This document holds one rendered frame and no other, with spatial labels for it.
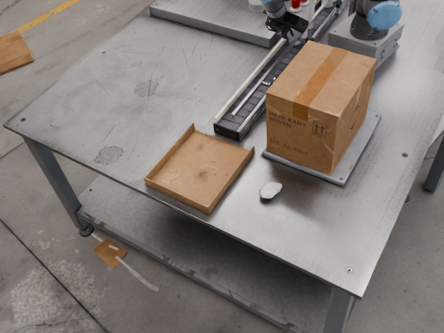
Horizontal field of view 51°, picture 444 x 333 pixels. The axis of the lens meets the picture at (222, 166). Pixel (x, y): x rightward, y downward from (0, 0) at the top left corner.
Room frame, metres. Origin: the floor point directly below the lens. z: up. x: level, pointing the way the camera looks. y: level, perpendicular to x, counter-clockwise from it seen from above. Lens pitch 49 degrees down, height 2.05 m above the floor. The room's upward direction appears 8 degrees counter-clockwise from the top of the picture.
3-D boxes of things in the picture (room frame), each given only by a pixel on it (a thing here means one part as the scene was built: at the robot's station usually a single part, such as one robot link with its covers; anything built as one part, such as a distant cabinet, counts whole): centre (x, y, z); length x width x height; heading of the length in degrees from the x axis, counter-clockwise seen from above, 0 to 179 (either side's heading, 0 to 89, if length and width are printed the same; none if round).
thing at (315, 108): (1.12, -0.35, 0.99); 0.30 x 0.24 x 0.27; 142
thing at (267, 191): (0.91, -0.15, 0.85); 0.08 x 0.07 x 0.04; 94
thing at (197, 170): (1.06, 0.07, 0.85); 0.30 x 0.26 x 0.04; 142
